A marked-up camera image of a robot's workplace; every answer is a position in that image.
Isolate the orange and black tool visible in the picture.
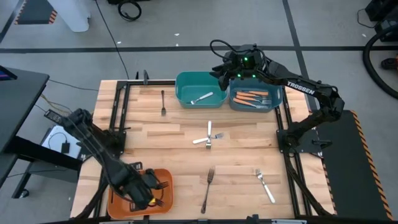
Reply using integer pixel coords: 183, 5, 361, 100
380, 54, 398, 71

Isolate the black metal table frame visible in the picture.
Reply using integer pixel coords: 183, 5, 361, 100
70, 70, 336, 224

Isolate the black equipment case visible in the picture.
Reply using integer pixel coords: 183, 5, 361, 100
364, 0, 398, 44

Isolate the black desk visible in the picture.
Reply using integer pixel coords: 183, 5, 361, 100
0, 66, 83, 200

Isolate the yellow floor cable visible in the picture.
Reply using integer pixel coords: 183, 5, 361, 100
39, 92, 75, 116

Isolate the coiled black cable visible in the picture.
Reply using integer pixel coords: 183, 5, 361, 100
116, 0, 143, 22

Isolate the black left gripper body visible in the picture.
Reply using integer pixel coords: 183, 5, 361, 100
124, 175, 158, 210

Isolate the light teal plastic bin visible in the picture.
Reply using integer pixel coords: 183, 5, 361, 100
175, 71, 229, 110

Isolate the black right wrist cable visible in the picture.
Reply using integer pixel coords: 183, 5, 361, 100
209, 39, 239, 63

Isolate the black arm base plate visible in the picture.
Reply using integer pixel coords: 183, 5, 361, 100
76, 129, 127, 161
276, 129, 333, 154

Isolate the white pillar base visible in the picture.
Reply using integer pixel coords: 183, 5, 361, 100
47, 0, 92, 33

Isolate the orange plastic bin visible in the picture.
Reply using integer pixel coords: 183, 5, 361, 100
106, 168, 175, 220

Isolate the dark screen corner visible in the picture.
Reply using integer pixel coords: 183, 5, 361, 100
0, 64, 19, 82

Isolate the small hazard-striped mat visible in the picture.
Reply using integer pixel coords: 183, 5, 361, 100
13, 0, 59, 26

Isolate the black floor cable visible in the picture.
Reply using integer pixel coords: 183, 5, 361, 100
94, 0, 130, 80

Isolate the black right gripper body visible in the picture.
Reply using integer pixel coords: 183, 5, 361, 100
222, 51, 254, 81

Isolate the black power adapter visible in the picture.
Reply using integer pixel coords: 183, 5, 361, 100
43, 108, 68, 126

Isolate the thick black hose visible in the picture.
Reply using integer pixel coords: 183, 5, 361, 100
361, 29, 398, 101

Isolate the dark blue-grey plastic bin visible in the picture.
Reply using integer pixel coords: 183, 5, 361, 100
229, 77, 284, 113

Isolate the white flat board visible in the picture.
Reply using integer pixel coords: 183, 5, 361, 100
41, 124, 82, 160

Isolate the large hazard-edged black mat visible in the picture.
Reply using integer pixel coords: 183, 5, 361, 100
310, 108, 396, 222

